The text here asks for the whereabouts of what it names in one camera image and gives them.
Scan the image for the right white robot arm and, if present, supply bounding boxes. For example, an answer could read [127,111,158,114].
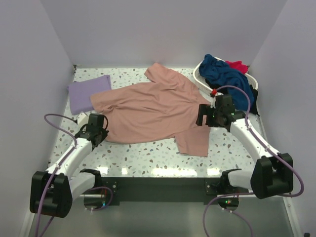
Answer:
[196,94,293,199]

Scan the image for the blue t shirt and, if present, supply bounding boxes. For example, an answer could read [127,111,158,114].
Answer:
[198,54,254,107]

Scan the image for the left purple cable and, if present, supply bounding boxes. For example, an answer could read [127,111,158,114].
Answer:
[32,113,114,237]

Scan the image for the folded purple t shirt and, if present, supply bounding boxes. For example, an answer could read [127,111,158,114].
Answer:
[67,75,112,115]

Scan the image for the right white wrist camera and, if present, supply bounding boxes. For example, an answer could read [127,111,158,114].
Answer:
[210,94,216,108]

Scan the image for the white laundry basket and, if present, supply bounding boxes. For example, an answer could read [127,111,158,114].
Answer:
[193,57,259,93]

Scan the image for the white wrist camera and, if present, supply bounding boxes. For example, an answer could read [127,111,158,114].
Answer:
[77,114,89,126]
[210,94,216,108]

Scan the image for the pink t shirt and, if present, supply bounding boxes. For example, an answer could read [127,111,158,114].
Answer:
[90,63,210,157]

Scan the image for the red t shirt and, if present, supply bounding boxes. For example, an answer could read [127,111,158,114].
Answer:
[225,61,248,74]

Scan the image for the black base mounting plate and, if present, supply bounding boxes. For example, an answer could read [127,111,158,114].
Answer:
[73,176,250,210]

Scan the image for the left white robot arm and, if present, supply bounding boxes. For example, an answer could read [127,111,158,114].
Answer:
[30,114,109,218]

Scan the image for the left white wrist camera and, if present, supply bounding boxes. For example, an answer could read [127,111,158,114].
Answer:
[77,114,89,126]

